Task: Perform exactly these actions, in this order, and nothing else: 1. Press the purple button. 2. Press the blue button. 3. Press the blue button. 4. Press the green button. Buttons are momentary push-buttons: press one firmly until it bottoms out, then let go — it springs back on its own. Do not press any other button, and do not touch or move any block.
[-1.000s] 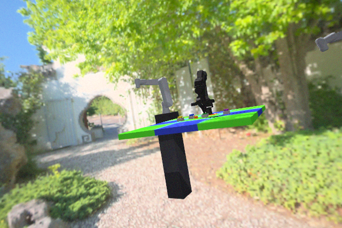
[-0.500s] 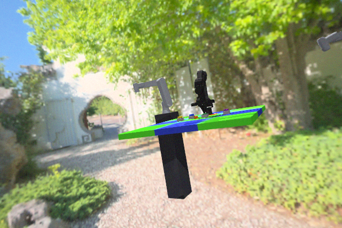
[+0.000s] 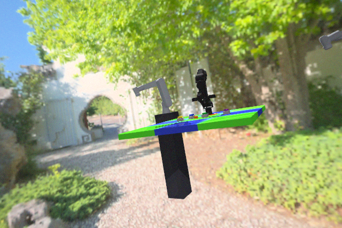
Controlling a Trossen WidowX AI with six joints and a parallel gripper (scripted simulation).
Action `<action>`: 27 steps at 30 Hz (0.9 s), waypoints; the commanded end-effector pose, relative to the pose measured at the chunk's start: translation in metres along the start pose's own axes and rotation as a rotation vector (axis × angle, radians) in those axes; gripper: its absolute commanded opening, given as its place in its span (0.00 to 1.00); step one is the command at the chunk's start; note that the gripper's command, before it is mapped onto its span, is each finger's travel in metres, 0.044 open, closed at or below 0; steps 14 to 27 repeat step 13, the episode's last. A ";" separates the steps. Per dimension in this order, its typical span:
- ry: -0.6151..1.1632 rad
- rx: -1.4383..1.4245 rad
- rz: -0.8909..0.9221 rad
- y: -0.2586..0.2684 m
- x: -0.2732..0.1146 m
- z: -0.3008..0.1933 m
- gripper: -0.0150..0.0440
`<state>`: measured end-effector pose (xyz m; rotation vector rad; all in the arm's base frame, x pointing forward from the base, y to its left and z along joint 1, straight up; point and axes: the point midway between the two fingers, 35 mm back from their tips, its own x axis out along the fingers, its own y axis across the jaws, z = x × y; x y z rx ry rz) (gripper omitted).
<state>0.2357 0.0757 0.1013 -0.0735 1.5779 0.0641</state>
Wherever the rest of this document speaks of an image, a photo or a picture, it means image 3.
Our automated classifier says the yellow button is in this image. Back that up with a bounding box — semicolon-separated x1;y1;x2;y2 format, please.
177;116;184;122

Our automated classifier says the green button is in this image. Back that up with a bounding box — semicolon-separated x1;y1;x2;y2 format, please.
201;112;209;118

